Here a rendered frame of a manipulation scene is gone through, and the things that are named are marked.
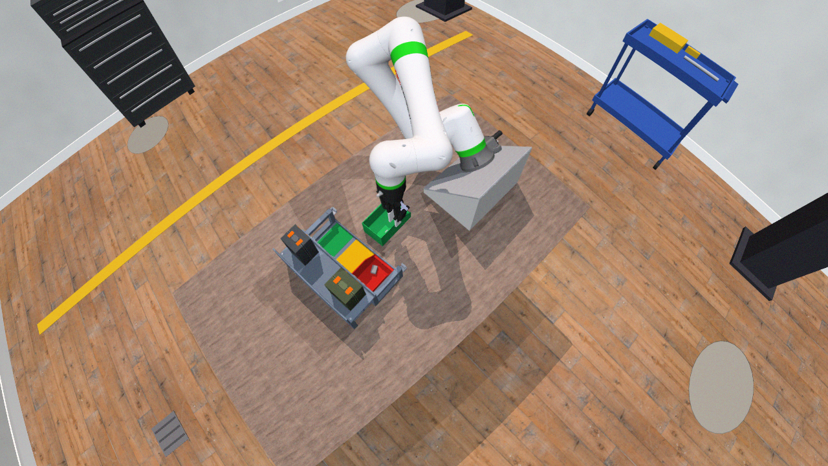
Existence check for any grey metal shelf rack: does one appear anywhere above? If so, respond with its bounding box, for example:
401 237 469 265
273 207 407 329

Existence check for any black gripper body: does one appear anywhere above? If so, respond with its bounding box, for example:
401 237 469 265
381 194 404 207

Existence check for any green bin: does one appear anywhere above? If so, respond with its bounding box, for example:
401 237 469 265
362 204 411 246

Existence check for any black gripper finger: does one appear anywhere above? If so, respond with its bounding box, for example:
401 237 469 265
390 202 409 227
379 196 394 222

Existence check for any black tool case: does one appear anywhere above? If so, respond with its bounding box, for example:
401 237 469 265
281 225 319 266

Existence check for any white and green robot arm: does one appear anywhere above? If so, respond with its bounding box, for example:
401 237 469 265
346 17 503 199

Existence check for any red bin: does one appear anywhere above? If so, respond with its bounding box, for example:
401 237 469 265
352 254 394 292

